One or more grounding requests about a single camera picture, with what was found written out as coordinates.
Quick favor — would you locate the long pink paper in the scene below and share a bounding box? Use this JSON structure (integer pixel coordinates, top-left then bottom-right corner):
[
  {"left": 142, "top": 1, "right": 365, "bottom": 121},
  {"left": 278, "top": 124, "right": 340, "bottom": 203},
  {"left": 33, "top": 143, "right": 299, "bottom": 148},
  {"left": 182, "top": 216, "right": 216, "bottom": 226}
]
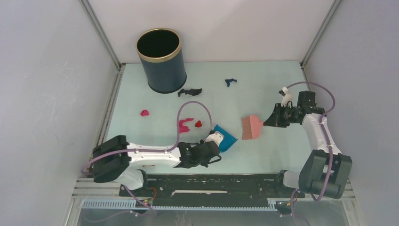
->
[{"left": 178, "top": 118, "right": 194, "bottom": 134}]

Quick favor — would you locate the pink hand brush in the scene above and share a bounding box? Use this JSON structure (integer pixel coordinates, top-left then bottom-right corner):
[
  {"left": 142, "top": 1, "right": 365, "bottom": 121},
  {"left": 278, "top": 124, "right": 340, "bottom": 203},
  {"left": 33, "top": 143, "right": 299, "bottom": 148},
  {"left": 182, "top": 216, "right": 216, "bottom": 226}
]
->
[{"left": 241, "top": 114, "right": 263, "bottom": 140}]

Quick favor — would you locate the red paper ball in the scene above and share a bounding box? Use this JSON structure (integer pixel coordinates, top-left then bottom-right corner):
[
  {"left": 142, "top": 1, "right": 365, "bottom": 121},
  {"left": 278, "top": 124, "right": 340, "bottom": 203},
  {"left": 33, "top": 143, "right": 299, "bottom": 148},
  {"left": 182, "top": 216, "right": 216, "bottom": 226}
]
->
[{"left": 195, "top": 121, "right": 202, "bottom": 128}]

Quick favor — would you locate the blue plastic dustpan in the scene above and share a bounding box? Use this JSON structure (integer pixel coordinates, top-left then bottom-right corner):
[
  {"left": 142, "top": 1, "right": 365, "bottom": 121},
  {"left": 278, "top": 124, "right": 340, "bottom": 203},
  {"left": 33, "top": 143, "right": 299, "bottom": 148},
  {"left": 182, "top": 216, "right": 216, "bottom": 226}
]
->
[{"left": 214, "top": 124, "right": 238, "bottom": 153}]

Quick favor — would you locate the small pink paper ball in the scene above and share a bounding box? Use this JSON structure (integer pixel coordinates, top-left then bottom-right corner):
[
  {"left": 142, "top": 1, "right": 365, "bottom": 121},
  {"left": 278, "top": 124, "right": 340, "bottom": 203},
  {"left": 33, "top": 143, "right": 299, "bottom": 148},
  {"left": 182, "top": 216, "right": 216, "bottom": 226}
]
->
[{"left": 140, "top": 110, "right": 149, "bottom": 117}]

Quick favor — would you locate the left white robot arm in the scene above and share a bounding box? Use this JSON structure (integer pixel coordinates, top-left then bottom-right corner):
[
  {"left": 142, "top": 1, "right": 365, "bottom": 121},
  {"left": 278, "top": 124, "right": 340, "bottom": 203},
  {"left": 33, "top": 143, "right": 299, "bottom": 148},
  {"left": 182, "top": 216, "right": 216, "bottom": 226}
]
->
[{"left": 91, "top": 132, "right": 223, "bottom": 196}]

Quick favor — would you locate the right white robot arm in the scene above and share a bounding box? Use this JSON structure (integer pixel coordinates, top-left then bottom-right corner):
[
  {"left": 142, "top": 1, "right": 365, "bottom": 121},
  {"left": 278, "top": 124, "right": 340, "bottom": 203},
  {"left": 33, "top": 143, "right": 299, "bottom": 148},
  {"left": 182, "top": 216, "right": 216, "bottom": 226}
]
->
[{"left": 263, "top": 87, "right": 352, "bottom": 199}]

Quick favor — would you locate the black crumpled paper strip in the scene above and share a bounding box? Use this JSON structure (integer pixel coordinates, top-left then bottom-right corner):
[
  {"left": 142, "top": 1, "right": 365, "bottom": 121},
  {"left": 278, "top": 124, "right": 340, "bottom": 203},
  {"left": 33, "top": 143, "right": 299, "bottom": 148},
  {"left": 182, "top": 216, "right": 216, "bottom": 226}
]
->
[{"left": 177, "top": 89, "right": 202, "bottom": 97}]

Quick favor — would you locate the dark blue paper scrap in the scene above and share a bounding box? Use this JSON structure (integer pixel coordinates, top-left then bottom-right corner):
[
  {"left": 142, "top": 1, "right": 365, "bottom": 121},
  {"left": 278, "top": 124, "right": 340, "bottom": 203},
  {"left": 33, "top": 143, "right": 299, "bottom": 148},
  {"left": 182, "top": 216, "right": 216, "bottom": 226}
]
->
[{"left": 224, "top": 79, "right": 238, "bottom": 87}]

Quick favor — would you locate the dark blue round trash bin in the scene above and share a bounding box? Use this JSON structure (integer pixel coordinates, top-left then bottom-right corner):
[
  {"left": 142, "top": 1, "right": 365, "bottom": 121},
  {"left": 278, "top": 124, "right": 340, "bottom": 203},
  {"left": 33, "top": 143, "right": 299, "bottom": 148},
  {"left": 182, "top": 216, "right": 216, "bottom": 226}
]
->
[{"left": 136, "top": 28, "right": 187, "bottom": 94}]

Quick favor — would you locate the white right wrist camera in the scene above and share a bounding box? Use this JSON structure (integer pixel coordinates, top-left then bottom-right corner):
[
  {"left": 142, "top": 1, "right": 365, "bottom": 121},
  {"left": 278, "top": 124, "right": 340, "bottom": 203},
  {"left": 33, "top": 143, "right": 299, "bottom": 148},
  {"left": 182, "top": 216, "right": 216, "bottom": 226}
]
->
[{"left": 279, "top": 87, "right": 293, "bottom": 107}]

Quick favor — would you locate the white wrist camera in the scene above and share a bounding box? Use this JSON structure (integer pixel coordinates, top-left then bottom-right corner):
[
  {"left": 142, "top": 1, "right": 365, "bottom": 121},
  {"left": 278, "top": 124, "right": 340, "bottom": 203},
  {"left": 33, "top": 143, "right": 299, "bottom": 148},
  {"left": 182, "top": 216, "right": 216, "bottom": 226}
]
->
[
  {"left": 204, "top": 131, "right": 224, "bottom": 146},
  {"left": 279, "top": 87, "right": 293, "bottom": 107}
]

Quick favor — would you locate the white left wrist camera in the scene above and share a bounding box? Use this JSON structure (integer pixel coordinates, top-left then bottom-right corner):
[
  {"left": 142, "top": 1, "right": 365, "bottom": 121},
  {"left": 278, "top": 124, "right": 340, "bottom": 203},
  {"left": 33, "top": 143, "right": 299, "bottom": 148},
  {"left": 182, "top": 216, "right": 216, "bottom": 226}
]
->
[{"left": 204, "top": 131, "right": 224, "bottom": 146}]

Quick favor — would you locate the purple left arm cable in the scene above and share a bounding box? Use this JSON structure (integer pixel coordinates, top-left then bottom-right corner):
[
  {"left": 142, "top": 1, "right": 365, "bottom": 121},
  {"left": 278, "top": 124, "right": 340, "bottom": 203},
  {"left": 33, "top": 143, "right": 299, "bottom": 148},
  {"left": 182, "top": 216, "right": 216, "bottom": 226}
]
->
[{"left": 81, "top": 100, "right": 214, "bottom": 218}]

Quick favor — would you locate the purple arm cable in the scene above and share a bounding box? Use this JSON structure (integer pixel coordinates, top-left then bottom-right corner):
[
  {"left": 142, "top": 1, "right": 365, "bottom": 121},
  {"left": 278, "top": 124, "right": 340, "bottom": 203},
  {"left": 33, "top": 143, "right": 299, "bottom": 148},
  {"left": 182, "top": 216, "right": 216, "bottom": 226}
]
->
[
  {"left": 81, "top": 100, "right": 214, "bottom": 218},
  {"left": 286, "top": 81, "right": 336, "bottom": 226}
]

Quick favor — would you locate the grey perforated cable tray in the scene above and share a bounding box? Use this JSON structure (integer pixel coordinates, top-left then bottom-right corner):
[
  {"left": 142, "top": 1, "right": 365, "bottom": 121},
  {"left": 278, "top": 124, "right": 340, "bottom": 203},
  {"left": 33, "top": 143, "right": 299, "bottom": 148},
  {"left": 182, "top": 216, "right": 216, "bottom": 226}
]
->
[{"left": 81, "top": 199, "right": 276, "bottom": 211}]

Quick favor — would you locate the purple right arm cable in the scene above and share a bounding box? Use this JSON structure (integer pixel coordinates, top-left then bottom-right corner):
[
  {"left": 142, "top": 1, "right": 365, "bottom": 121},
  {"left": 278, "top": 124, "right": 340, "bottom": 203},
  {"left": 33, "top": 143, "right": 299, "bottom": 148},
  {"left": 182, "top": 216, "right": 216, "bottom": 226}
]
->
[{"left": 286, "top": 81, "right": 336, "bottom": 226}]

